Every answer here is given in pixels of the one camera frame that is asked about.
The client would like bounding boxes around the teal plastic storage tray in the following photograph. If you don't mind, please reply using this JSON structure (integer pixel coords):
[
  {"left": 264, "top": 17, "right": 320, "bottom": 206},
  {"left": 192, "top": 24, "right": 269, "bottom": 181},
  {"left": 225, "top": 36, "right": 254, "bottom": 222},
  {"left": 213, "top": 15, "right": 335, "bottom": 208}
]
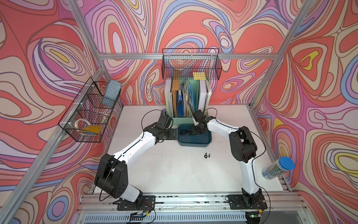
[{"left": 177, "top": 124, "right": 212, "bottom": 147}]

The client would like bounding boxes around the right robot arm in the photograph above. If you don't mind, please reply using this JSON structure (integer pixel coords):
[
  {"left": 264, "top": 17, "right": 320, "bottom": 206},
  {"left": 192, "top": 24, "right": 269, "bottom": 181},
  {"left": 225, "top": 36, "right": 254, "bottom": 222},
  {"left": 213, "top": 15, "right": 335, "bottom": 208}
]
[{"left": 191, "top": 116, "right": 268, "bottom": 210}]

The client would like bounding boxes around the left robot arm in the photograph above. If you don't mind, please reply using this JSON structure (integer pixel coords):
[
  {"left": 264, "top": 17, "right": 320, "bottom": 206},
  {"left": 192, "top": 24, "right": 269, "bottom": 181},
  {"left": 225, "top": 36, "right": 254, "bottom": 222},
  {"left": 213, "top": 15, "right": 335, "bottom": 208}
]
[{"left": 94, "top": 127, "right": 179, "bottom": 202}]

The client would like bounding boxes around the pile of black wing nuts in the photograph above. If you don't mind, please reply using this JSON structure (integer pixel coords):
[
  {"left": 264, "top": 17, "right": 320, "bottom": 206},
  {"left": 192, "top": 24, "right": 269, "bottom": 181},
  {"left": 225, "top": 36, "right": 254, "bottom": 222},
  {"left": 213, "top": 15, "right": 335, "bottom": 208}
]
[{"left": 179, "top": 129, "right": 194, "bottom": 136}]

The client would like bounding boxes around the grey stapler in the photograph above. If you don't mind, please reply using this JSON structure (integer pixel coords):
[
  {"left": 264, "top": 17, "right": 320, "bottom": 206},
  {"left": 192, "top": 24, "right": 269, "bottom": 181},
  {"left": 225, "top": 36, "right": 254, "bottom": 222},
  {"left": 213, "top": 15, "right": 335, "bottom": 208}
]
[{"left": 160, "top": 109, "right": 167, "bottom": 115}]

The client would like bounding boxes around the blue folder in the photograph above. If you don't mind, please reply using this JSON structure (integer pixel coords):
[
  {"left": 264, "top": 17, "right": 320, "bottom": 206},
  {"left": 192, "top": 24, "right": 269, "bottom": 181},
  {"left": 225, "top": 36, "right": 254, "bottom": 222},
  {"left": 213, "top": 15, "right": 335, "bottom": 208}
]
[{"left": 177, "top": 94, "right": 184, "bottom": 117}]

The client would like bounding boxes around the mint green file organizer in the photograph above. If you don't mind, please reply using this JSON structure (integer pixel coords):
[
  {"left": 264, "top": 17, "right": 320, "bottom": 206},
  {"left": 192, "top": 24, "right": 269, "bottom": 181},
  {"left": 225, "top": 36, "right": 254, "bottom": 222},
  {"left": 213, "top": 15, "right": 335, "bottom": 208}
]
[{"left": 164, "top": 79, "right": 212, "bottom": 125}]

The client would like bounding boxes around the white binder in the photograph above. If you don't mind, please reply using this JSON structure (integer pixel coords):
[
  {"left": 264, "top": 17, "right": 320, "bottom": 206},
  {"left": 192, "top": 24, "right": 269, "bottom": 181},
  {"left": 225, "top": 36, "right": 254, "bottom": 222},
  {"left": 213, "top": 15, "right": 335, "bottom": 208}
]
[{"left": 198, "top": 80, "right": 207, "bottom": 112}]

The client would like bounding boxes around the brown folder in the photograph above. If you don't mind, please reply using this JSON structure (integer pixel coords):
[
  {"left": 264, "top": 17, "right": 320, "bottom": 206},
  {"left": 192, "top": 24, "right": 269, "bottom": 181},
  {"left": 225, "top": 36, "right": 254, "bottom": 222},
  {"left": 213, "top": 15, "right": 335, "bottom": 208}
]
[{"left": 172, "top": 79, "right": 180, "bottom": 117}]

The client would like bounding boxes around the yellow sticky note pad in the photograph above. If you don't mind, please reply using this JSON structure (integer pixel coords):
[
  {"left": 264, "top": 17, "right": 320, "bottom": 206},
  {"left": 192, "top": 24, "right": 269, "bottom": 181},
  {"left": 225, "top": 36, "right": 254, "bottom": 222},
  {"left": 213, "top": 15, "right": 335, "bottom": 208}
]
[{"left": 193, "top": 72, "right": 207, "bottom": 80}]

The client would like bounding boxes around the yellow pad in basket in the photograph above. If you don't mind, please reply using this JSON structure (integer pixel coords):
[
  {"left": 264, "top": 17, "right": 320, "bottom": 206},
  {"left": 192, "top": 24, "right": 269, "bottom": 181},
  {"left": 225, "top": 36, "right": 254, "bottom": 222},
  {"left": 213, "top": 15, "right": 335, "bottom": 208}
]
[{"left": 79, "top": 125, "right": 102, "bottom": 135}]

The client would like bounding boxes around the grey blue sponge block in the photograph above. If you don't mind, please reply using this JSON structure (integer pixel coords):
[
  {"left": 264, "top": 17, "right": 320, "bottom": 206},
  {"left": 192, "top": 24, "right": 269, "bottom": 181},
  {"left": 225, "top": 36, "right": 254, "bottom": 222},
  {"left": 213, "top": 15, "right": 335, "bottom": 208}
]
[{"left": 104, "top": 80, "right": 122, "bottom": 101}]

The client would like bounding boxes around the white tape roll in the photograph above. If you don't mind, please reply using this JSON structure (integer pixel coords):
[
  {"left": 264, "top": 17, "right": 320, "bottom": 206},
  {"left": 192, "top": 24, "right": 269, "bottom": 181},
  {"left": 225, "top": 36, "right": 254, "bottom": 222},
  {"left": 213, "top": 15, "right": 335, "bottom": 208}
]
[{"left": 74, "top": 119, "right": 91, "bottom": 129}]

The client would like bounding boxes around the blue lid clear jar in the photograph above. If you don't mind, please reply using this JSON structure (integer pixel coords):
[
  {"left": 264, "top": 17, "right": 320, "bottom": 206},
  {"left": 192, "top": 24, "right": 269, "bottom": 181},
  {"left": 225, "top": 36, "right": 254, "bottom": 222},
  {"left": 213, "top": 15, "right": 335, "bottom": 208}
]
[{"left": 262, "top": 156, "right": 295, "bottom": 180}]

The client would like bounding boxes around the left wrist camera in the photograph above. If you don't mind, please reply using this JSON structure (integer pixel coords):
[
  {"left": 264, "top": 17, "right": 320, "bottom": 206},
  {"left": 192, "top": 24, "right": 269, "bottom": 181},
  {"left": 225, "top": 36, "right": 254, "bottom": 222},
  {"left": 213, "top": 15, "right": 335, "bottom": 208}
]
[{"left": 155, "top": 114, "right": 173, "bottom": 130}]

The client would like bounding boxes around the black wire basket back wall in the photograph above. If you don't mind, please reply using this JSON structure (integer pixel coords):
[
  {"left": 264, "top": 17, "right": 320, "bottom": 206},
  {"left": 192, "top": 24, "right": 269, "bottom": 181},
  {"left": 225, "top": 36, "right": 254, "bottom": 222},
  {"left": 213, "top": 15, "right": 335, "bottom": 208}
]
[{"left": 161, "top": 47, "right": 222, "bottom": 80}]

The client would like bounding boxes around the black wire basket wall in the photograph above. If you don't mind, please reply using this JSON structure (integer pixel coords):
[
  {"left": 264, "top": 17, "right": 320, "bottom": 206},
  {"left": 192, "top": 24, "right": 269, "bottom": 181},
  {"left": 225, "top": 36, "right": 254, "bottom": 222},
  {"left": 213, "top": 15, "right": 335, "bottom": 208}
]
[
  {"left": 161, "top": 47, "right": 222, "bottom": 80},
  {"left": 58, "top": 77, "right": 121, "bottom": 143}
]

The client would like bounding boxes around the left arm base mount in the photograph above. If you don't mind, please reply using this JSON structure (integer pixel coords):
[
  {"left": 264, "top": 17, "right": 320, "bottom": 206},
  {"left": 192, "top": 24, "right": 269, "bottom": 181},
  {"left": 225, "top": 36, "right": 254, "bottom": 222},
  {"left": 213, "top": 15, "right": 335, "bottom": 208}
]
[{"left": 117, "top": 195, "right": 156, "bottom": 211}]

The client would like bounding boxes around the black wire basket left wall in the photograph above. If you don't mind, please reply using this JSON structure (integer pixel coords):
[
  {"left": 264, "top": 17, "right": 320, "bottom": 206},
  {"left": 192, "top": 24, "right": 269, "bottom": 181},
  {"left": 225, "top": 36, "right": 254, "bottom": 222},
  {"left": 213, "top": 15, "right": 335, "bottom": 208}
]
[{"left": 58, "top": 77, "right": 121, "bottom": 143}]

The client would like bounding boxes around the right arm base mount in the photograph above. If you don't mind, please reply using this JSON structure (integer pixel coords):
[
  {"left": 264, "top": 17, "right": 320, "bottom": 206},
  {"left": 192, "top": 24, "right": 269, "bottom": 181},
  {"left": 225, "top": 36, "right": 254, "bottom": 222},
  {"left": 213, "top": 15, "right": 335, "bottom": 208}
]
[{"left": 225, "top": 194, "right": 268, "bottom": 211}]

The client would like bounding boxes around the aluminium front rail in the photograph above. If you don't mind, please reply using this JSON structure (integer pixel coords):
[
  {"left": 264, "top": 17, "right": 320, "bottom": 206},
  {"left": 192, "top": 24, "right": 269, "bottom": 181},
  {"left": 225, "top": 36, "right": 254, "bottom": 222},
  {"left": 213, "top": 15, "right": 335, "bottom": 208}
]
[{"left": 71, "top": 191, "right": 315, "bottom": 224}]

